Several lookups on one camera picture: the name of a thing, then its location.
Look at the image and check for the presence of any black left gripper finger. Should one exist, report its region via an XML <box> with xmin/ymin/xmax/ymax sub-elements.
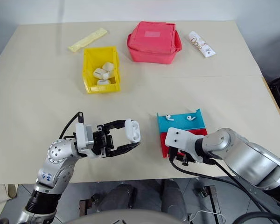
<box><xmin>107</xmin><ymin>141</ymin><xmax>141</xmax><ymax>158</ymax></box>
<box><xmin>102</xmin><ymin>119</ymin><xmax>127</xmax><ymax>133</ymax></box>

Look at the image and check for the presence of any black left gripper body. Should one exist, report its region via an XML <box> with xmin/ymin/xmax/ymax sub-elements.
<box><xmin>92</xmin><ymin>124</ymin><xmax>115</xmax><ymax>158</ymax></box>

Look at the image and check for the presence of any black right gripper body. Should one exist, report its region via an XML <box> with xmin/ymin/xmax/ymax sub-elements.
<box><xmin>168</xmin><ymin>147</ymin><xmax>197</xmax><ymax>167</ymax></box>

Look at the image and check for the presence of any yellow plastic bin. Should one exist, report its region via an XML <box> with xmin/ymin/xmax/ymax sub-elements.
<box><xmin>82</xmin><ymin>45</ymin><xmax>122</xmax><ymax>95</ymax></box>

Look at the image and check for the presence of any red plastic tray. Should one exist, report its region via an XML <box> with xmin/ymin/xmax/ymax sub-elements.
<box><xmin>159</xmin><ymin>127</ymin><xmax>210</xmax><ymax>160</ymax></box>

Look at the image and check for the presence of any blue plastic tray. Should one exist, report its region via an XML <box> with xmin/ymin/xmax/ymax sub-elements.
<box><xmin>156</xmin><ymin>108</ymin><xmax>206</xmax><ymax>132</ymax></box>

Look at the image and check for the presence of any grey rounded robot leg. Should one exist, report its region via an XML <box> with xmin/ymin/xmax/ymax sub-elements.
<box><xmin>99</xmin><ymin>183</ymin><xmax>137</xmax><ymax>214</ymax></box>
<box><xmin>160</xmin><ymin>179</ymin><xmax>189</xmax><ymax>221</ymax></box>

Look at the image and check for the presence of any grey robot torso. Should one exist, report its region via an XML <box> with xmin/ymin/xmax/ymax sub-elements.
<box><xmin>66</xmin><ymin>208</ymin><xmax>179</xmax><ymax>224</ymax></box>

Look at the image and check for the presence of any pale yellow packet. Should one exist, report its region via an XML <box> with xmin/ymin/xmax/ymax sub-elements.
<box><xmin>68</xmin><ymin>28</ymin><xmax>108</xmax><ymax>54</ymax></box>

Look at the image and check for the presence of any pink fabric bag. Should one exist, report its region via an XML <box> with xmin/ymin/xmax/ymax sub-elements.
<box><xmin>126</xmin><ymin>21</ymin><xmax>183</xmax><ymax>65</ymax></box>

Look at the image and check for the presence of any beige stool leg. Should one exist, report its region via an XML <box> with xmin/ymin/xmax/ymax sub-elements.
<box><xmin>4</xmin><ymin>184</ymin><xmax>19</xmax><ymax>199</ymax></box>

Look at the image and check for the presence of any white cosmetic tube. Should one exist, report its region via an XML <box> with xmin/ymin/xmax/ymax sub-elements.
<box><xmin>188</xmin><ymin>31</ymin><xmax>217</xmax><ymax>58</ymax></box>

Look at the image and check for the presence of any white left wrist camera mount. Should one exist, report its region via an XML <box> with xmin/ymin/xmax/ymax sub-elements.
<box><xmin>74</xmin><ymin>123</ymin><xmax>94</xmax><ymax>160</ymax></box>

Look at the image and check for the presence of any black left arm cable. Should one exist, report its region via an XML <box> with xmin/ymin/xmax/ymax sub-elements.
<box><xmin>58</xmin><ymin>112</ymin><xmax>85</xmax><ymax>141</ymax></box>

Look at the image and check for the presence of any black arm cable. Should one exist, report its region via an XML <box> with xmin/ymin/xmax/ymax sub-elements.
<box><xmin>169</xmin><ymin>157</ymin><xmax>280</xmax><ymax>224</ymax></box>
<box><xmin>58</xmin><ymin>112</ymin><xmax>85</xmax><ymax>141</ymax></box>

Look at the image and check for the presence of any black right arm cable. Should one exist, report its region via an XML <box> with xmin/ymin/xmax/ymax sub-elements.
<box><xmin>169</xmin><ymin>157</ymin><xmax>280</xmax><ymax>224</ymax></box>

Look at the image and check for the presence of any metal floor frame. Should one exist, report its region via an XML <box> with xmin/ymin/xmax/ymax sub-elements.
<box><xmin>193</xmin><ymin>185</ymin><xmax>226</xmax><ymax>224</ymax></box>

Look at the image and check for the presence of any thin white floor cable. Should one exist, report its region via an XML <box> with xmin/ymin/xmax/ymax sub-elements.
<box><xmin>190</xmin><ymin>209</ymin><xmax>225</xmax><ymax>220</ymax></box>

